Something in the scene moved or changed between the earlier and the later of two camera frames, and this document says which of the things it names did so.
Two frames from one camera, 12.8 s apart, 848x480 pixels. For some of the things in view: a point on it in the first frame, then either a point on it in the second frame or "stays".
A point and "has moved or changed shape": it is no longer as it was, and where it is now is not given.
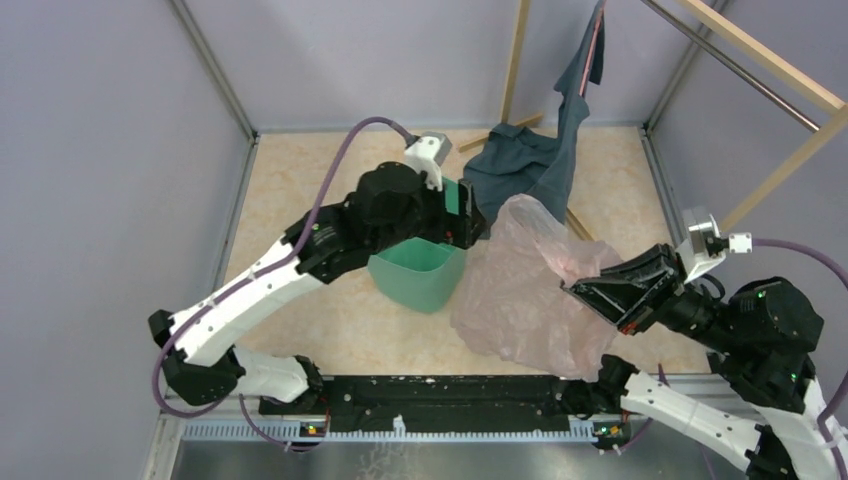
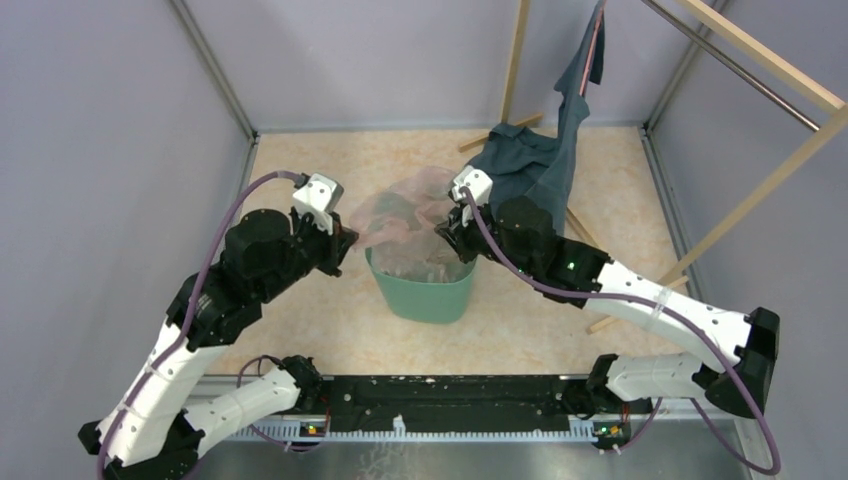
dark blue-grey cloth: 513,161 stays
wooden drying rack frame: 835,129 stays
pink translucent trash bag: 510,299 has moved or changed shape
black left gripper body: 429,219 -> 313,247
